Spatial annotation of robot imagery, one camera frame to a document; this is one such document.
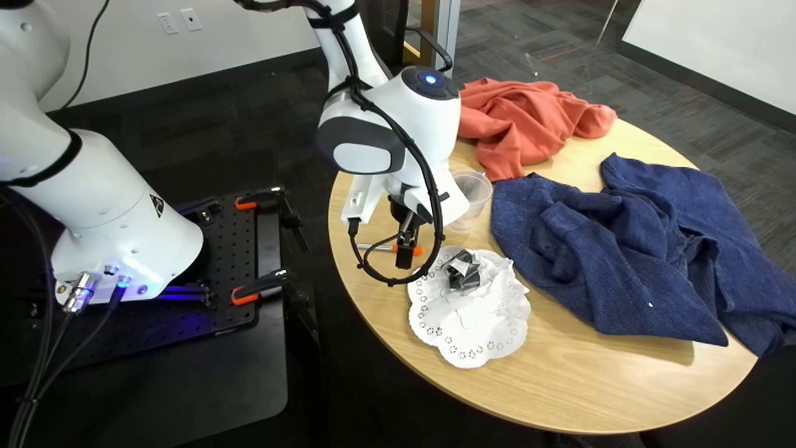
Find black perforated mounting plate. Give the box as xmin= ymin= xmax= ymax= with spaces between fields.
xmin=115 ymin=192 xmax=292 ymax=350

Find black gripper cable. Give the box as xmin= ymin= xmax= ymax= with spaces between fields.
xmin=305 ymin=0 xmax=450 ymax=289

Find black crumpled wrapper on doily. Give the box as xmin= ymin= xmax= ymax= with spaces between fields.
xmin=445 ymin=248 xmax=480 ymax=290

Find orange black clamp lower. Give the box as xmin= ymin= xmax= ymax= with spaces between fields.
xmin=228 ymin=268 xmax=289 ymax=306

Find orange black clamp upper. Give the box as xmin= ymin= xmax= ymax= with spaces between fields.
xmin=234 ymin=187 xmax=282 ymax=211

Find orange cloth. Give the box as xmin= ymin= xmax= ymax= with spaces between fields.
xmin=458 ymin=80 xmax=617 ymax=181

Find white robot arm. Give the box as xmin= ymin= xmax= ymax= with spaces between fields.
xmin=0 ymin=0 xmax=467 ymax=306

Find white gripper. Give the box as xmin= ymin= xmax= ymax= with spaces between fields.
xmin=340 ymin=172 xmax=470 ymax=268

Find orange black clamp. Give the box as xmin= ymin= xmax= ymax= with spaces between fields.
xmin=234 ymin=187 xmax=282 ymax=211
xmin=228 ymin=268 xmax=289 ymax=306

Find white lace doily cloth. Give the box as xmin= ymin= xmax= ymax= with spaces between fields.
xmin=408 ymin=247 xmax=532 ymax=369

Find black base cables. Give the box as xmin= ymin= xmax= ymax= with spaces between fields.
xmin=3 ymin=282 xmax=126 ymax=448

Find dark blue cloth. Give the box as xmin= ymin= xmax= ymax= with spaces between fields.
xmin=489 ymin=155 xmax=796 ymax=356

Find clear plastic cup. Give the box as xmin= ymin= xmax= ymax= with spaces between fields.
xmin=455 ymin=172 xmax=493 ymax=223

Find orange and grey marker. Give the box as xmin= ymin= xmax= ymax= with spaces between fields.
xmin=355 ymin=240 xmax=422 ymax=257

